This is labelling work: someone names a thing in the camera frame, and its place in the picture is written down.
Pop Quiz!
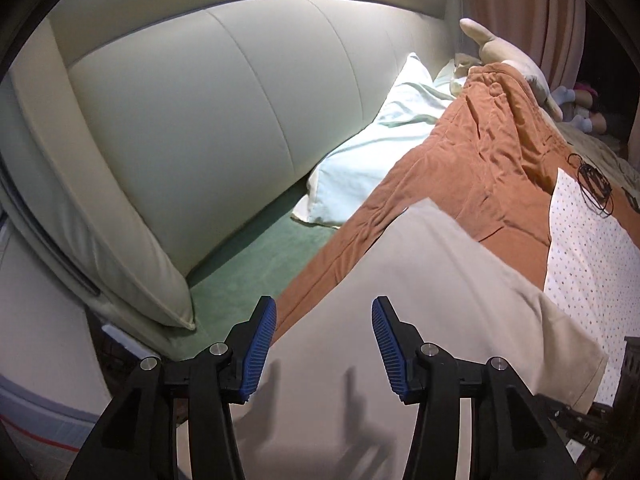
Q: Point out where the black cable coil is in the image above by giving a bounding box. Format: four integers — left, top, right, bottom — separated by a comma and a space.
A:
566, 152, 616, 219

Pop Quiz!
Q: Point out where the beige garment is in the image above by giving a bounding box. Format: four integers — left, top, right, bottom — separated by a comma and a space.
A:
231, 200, 606, 479

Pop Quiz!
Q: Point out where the green bed sheet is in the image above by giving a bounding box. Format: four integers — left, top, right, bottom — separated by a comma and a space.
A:
186, 179, 339, 348

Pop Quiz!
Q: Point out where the beige plush toy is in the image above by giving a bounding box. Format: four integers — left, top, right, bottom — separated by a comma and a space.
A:
459, 18, 563, 122

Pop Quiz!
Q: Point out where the doll with white socks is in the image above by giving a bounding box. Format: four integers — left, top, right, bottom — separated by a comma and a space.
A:
551, 86, 608, 136

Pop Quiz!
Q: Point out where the white small-dot quilt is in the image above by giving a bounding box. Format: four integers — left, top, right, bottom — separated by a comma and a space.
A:
544, 170, 639, 404

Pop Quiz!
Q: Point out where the pink curtain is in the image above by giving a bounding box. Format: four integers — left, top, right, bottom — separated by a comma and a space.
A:
463, 0, 586, 89

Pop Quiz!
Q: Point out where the olive beige bedspread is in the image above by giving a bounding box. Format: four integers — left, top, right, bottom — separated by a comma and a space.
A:
555, 122, 640, 200

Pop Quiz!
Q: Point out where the rust orange blanket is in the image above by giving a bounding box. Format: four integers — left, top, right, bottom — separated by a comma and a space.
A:
273, 62, 640, 344

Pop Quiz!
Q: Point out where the light green pillow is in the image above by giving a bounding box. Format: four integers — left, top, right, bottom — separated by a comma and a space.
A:
292, 53, 477, 229

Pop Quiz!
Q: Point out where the cream padded headboard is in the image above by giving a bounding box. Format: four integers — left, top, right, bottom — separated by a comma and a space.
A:
1, 0, 463, 360

